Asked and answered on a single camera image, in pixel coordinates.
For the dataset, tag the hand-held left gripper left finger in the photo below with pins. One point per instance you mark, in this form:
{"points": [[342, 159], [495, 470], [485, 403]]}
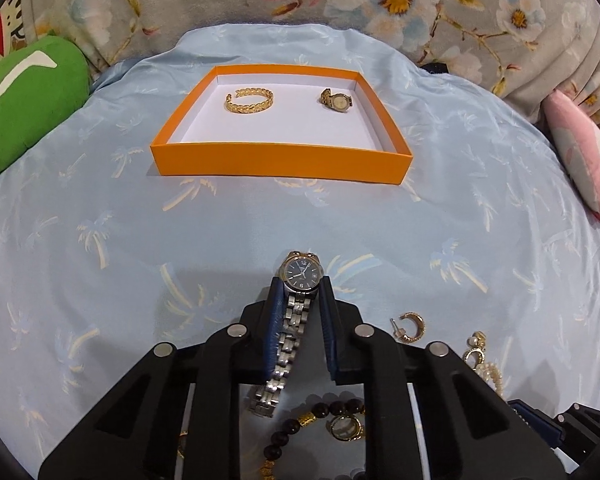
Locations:
{"points": [[276, 320]]}

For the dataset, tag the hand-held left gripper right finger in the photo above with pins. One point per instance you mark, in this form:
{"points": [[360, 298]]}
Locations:
{"points": [[328, 320]]}

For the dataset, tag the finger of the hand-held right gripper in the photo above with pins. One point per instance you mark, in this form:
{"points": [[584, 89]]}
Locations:
{"points": [[582, 422], [532, 419]]}

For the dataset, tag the silver wristwatch with dark dial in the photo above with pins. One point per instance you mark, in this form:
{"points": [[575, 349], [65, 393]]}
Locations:
{"points": [[300, 272]]}

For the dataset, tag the orange shallow box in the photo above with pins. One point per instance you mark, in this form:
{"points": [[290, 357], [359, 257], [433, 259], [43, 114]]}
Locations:
{"points": [[280, 160]]}

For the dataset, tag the gold hoop earring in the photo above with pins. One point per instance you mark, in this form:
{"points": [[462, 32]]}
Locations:
{"points": [[414, 331]]}

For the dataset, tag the light blue palm-print cloth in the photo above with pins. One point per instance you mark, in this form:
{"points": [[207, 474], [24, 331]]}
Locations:
{"points": [[130, 260]]}

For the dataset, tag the small gold wristwatch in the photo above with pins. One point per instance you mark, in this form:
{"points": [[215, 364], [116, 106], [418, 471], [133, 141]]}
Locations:
{"points": [[338, 102]]}

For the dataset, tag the pink floral pillow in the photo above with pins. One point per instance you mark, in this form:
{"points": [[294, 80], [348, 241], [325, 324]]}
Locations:
{"points": [[585, 160]]}

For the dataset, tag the green pillow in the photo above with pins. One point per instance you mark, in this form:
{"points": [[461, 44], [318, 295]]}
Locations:
{"points": [[25, 105]]}

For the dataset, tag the grey floral blanket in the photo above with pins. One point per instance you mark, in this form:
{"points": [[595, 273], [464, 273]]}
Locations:
{"points": [[480, 5]]}

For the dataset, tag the cartoon print cushion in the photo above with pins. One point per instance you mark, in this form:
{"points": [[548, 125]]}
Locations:
{"points": [[15, 25]]}

